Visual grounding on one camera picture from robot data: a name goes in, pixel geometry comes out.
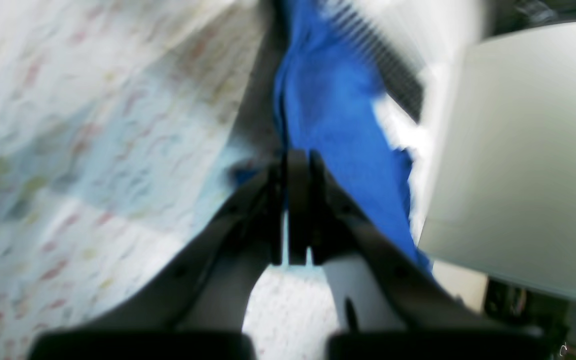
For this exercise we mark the terrazzo patterned tablecloth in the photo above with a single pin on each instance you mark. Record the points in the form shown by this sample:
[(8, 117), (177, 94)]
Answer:
[(123, 127)]

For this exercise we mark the blue t-shirt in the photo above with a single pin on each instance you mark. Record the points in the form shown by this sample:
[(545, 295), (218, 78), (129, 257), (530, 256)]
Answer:
[(311, 89)]

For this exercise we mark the black keyboard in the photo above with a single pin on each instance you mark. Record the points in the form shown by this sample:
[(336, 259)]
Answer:
[(400, 81)]

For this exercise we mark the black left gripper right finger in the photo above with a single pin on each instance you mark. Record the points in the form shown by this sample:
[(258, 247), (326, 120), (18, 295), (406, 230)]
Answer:
[(388, 308)]

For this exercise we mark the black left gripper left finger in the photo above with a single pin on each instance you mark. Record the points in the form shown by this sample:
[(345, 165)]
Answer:
[(194, 308)]

